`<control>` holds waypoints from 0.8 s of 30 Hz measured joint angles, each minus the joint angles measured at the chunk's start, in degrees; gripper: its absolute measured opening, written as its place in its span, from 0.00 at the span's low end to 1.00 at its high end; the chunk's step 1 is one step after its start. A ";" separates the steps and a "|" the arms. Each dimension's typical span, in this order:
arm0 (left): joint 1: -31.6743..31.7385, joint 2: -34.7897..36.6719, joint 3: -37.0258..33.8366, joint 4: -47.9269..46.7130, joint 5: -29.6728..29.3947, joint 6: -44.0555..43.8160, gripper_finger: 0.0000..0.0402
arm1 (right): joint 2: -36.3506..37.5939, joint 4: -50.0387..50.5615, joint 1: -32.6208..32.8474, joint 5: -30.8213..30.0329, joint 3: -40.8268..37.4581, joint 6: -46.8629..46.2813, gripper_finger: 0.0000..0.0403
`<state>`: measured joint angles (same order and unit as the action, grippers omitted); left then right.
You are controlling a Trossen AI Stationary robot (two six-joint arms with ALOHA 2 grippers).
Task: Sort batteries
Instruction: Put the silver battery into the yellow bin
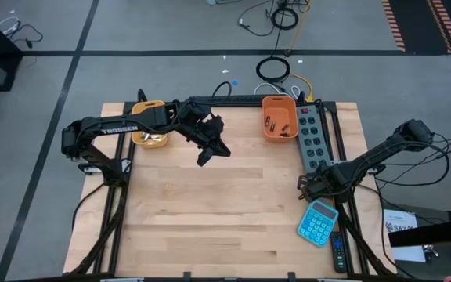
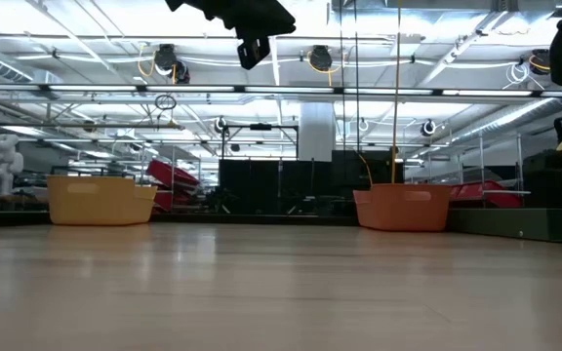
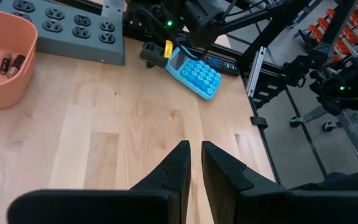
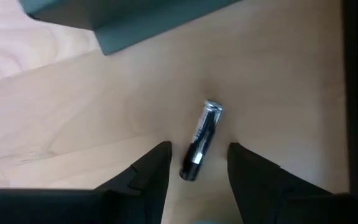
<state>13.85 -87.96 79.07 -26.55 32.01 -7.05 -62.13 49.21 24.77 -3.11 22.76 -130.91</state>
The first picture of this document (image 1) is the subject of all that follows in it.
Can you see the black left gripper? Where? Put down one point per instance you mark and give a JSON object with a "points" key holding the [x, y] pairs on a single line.
{"points": [[206, 131]]}

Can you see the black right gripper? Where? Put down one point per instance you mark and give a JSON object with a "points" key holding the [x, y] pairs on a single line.
{"points": [[325, 182]]}

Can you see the black copper-top AAA battery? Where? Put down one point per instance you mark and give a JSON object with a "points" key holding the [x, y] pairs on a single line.
{"points": [[273, 126], [284, 134]]}

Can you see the silver Energizer AA battery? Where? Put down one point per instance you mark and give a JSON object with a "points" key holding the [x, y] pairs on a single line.
{"points": [[156, 138]]}

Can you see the black copper-top AA battery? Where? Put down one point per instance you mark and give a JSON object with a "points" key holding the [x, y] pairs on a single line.
{"points": [[285, 127], [267, 120]]}

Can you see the silver Energizer AAA battery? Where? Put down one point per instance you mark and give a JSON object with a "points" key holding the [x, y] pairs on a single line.
{"points": [[145, 136]]}

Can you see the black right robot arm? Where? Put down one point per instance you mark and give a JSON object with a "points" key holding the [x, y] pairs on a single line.
{"points": [[386, 152]]}

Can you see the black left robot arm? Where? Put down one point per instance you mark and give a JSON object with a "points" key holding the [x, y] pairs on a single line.
{"points": [[123, 129]]}

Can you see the light blue calculator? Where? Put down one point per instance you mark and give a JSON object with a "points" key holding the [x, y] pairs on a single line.
{"points": [[317, 225]]}

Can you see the grey battery charger tray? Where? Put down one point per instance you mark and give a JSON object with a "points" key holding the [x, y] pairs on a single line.
{"points": [[312, 137]]}

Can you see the black remote control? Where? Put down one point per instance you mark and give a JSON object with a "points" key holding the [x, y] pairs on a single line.
{"points": [[338, 252]]}

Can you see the blue round floor sticker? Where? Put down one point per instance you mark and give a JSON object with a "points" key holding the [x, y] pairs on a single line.
{"points": [[234, 83]]}

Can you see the orange plastic bin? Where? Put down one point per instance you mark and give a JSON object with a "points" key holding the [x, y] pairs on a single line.
{"points": [[278, 109]]}

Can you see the yellow bowl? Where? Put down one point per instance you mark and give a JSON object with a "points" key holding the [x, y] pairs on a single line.
{"points": [[147, 107]]}

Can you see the white printed paper sheet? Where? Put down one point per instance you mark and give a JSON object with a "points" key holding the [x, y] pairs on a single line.
{"points": [[401, 235]]}

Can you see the black side desk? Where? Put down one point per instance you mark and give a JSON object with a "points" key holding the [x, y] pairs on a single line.
{"points": [[437, 233]]}

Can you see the metal keys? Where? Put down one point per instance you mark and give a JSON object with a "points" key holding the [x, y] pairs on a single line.
{"points": [[431, 251]]}

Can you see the black orange-striped floor mat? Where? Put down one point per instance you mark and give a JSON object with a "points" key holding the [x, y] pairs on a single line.
{"points": [[417, 23]]}

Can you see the black aluminium table frame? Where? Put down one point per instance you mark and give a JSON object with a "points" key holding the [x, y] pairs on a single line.
{"points": [[245, 101]]}

